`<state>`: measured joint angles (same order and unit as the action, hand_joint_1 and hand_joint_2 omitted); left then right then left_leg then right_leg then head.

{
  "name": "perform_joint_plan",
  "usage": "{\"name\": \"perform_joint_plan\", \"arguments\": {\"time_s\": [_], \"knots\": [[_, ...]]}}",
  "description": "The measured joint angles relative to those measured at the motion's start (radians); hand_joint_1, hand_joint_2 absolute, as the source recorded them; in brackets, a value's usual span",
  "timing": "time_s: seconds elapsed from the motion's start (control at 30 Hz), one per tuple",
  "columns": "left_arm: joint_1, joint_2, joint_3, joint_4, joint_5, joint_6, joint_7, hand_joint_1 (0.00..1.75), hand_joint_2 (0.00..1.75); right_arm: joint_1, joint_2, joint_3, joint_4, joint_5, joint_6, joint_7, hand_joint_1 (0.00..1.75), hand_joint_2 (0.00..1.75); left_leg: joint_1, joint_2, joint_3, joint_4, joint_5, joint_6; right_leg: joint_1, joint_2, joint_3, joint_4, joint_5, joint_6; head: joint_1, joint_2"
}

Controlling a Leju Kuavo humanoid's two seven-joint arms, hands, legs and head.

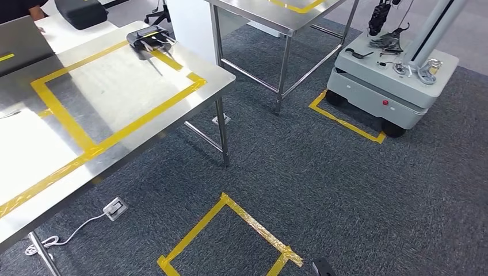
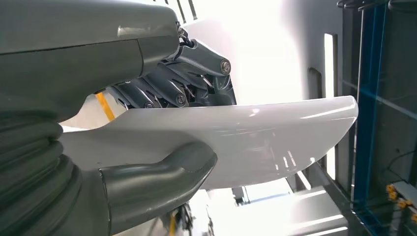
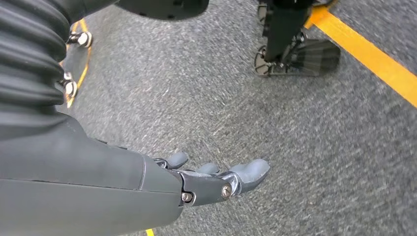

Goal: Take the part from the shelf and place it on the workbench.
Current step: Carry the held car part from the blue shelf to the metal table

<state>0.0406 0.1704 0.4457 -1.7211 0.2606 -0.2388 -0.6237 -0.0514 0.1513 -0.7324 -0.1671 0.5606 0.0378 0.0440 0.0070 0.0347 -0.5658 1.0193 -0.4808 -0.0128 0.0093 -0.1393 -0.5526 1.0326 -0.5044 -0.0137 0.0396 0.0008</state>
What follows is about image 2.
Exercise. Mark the stainless steel workbench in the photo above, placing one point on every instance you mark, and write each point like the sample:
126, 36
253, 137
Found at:
309, 211

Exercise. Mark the blue metal post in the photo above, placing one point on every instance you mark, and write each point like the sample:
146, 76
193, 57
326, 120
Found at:
369, 97

